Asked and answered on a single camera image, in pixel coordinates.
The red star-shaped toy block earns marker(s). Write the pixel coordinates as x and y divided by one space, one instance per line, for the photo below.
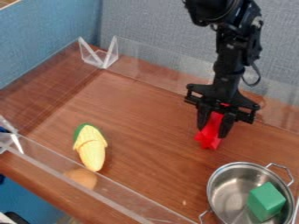
208 136

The clear acrylic corner bracket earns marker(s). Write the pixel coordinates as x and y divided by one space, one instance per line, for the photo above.
99 58

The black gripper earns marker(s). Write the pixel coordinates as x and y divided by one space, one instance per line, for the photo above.
243 108

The clear acrylic barrier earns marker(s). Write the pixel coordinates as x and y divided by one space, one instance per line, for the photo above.
86 193
171 70

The silver metal pot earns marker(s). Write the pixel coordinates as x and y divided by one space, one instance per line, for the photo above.
230 185

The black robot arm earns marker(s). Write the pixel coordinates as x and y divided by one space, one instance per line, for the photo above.
237 21

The clear acrylic front barrier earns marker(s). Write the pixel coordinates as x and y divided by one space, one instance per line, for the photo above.
86 193

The clear acrylic back barrier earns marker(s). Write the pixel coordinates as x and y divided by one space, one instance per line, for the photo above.
171 70

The green toy cube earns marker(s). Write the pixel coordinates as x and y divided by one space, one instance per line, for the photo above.
265 201

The yellow toy corn cob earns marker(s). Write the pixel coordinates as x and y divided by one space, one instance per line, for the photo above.
90 144

